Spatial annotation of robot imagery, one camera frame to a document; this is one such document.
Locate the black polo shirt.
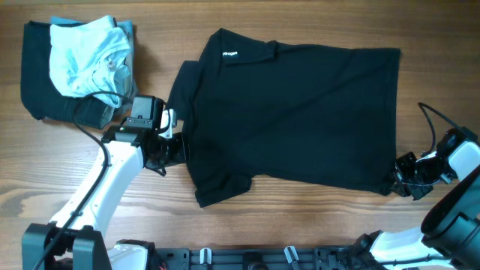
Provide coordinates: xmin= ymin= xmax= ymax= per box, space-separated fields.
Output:
xmin=167 ymin=28 xmax=401 ymax=207

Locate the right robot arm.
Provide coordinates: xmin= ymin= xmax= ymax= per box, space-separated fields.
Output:
xmin=348 ymin=127 xmax=479 ymax=269

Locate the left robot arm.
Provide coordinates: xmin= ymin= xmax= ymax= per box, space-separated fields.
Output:
xmin=22 ymin=95 xmax=188 ymax=269

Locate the light blue crumpled garment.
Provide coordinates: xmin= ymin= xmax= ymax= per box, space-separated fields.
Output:
xmin=49 ymin=15 xmax=132 ymax=108

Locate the black folded garment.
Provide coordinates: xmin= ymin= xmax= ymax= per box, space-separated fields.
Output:
xmin=20 ymin=21 xmax=113 ymax=129

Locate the right black cable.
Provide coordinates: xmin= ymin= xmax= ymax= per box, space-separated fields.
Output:
xmin=417 ymin=101 xmax=477 ymax=157

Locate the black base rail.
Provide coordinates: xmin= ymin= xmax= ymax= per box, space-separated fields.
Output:
xmin=157 ymin=246 xmax=351 ymax=270

